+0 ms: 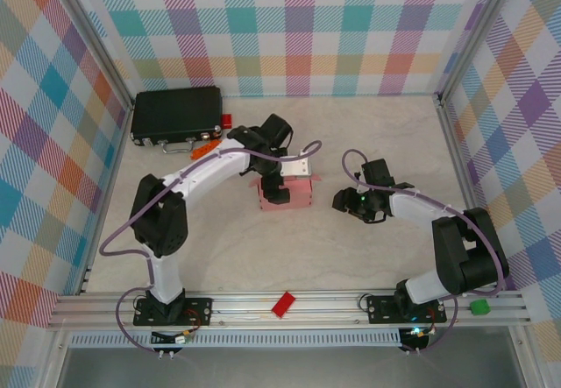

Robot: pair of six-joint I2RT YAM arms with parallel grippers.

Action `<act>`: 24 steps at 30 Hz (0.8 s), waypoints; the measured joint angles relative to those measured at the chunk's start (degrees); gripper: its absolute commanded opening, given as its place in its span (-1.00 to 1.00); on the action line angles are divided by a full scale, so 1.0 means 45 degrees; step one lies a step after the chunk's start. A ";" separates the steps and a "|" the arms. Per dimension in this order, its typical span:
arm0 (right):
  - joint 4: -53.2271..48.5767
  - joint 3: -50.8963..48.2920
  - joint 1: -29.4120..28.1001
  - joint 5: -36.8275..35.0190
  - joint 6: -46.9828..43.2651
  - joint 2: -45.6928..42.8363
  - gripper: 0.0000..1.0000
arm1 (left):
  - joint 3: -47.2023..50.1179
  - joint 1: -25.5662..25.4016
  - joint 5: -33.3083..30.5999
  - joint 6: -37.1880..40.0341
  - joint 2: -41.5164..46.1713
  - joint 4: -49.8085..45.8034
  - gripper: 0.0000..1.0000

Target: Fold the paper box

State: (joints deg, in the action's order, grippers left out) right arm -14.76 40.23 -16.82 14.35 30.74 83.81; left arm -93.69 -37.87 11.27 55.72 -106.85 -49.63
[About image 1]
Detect pink paper box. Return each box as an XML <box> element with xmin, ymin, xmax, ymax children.
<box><xmin>249</xmin><ymin>173</ymin><xmax>323</xmax><ymax>212</ymax></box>

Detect orange plastic toy piece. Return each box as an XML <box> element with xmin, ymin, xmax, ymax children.
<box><xmin>191</xmin><ymin>140</ymin><xmax>223</xmax><ymax>162</ymax></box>

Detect black carrying case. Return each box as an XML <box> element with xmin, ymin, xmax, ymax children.
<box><xmin>130</xmin><ymin>86</ymin><xmax>224</xmax><ymax>155</ymax></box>

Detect flat red block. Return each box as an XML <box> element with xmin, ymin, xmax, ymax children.
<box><xmin>270</xmin><ymin>291</ymin><xmax>296</xmax><ymax>319</ymax></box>

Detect small electronics board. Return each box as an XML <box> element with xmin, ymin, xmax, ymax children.
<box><xmin>401</xmin><ymin>324</ymin><xmax>437</xmax><ymax>349</ymax></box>
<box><xmin>151</xmin><ymin>328</ymin><xmax>196</xmax><ymax>348</ymax></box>

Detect grey metal panel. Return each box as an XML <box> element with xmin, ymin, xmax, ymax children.
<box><xmin>56</xmin><ymin>346</ymin><xmax>527</xmax><ymax>388</ymax></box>

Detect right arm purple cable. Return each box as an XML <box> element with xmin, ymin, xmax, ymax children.
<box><xmin>341</xmin><ymin>149</ymin><xmax>512</xmax><ymax>356</ymax></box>

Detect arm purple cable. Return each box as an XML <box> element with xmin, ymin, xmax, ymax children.
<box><xmin>99</xmin><ymin>139</ymin><xmax>324</xmax><ymax>356</ymax></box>
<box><xmin>341</xmin><ymin>149</ymin><xmax>512</xmax><ymax>356</ymax></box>

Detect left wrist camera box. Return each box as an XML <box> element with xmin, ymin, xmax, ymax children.
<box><xmin>280</xmin><ymin>153</ymin><xmax>315</xmax><ymax>180</ymax></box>

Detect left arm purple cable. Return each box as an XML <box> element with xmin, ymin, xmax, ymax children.
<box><xmin>99</xmin><ymin>139</ymin><xmax>324</xmax><ymax>356</ymax></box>

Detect aluminium table edge rail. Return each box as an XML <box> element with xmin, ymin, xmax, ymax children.
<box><xmin>76</xmin><ymin>101</ymin><xmax>135</xmax><ymax>296</ymax></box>
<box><xmin>436</xmin><ymin>94</ymin><xmax>506</xmax><ymax>292</ymax></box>

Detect wide aluminium base rail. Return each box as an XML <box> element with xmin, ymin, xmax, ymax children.
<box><xmin>47</xmin><ymin>289</ymin><xmax>531</xmax><ymax>330</ymax></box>

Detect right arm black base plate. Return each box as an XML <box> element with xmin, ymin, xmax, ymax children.
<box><xmin>366</xmin><ymin>293</ymin><xmax>448</xmax><ymax>324</ymax></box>

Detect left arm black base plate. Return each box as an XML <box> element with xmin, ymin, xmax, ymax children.
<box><xmin>133</xmin><ymin>296</ymin><xmax>214</xmax><ymax>327</ymax></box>

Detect white slotted cable duct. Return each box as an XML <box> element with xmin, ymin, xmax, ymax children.
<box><xmin>69</xmin><ymin>328</ymin><xmax>402</xmax><ymax>349</ymax></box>

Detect aluminium frame post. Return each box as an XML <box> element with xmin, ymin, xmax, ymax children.
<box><xmin>51</xmin><ymin>0</ymin><xmax>135</xmax><ymax>113</ymax></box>
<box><xmin>436</xmin><ymin>0</ymin><xmax>523</xmax><ymax>102</ymax></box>

